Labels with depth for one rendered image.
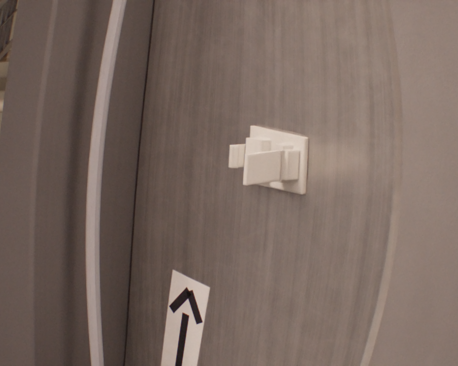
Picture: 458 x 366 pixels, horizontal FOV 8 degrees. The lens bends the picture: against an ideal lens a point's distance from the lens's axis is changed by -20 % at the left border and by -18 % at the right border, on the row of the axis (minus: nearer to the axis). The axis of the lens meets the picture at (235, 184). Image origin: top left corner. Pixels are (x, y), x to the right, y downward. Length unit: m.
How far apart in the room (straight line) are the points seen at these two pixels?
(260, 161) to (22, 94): 0.09
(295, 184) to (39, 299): 0.09
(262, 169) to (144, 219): 0.07
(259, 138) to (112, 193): 0.06
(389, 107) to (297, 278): 0.06
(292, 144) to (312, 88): 0.02
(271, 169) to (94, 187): 0.06
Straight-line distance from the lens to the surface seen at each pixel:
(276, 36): 1.03
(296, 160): 1.02
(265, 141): 1.03
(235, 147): 1.03
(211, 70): 1.05
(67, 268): 1.06
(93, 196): 1.04
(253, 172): 1.01
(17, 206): 1.05
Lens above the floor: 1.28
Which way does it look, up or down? 8 degrees down
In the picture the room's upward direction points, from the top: 3 degrees clockwise
